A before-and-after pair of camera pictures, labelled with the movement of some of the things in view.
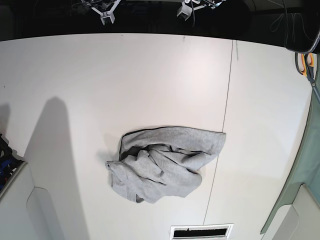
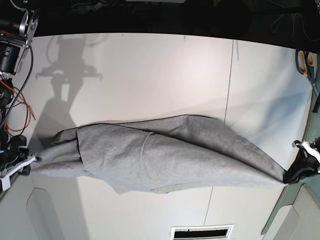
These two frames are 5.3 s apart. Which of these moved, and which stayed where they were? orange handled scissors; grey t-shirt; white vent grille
Moved: grey t-shirt
Stayed: orange handled scissors; white vent grille
